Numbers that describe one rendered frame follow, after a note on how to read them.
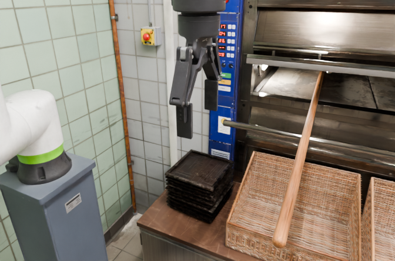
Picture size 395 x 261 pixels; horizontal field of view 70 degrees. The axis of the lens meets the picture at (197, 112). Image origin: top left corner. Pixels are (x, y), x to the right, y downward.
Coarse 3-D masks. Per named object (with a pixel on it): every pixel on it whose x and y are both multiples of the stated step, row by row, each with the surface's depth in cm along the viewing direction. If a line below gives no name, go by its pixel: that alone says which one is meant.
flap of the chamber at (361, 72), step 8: (264, 64) 131; (272, 64) 129; (280, 64) 128; (288, 64) 127; (296, 64) 125; (304, 64) 124; (312, 64) 122; (344, 72) 118; (352, 72) 117; (360, 72) 115; (368, 72) 114; (376, 72) 113; (384, 72) 112; (392, 72) 111
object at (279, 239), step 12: (312, 108) 129; (312, 120) 118; (300, 144) 100; (300, 156) 92; (300, 168) 86; (288, 192) 76; (288, 204) 72; (288, 216) 68; (276, 228) 65; (288, 228) 65; (276, 240) 62
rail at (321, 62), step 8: (248, 56) 133; (256, 56) 132; (264, 56) 130; (272, 56) 129; (280, 56) 127; (320, 64) 121; (328, 64) 120; (336, 64) 118; (344, 64) 117; (352, 64) 116; (360, 64) 115; (368, 64) 114
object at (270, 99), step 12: (252, 96) 155; (264, 96) 152; (276, 96) 152; (288, 96) 152; (300, 108) 146; (324, 108) 141; (336, 108) 139; (348, 108) 137; (360, 108) 137; (372, 108) 137; (384, 120) 131
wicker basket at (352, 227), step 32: (256, 160) 163; (288, 160) 156; (256, 192) 165; (320, 192) 151; (352, 192) 145; (256, 224) 147; (320, 224) 147; (352, 224) 136; (256, 256) 129; (288, 256) 129; (320, 256) 115; (352, 256) 124
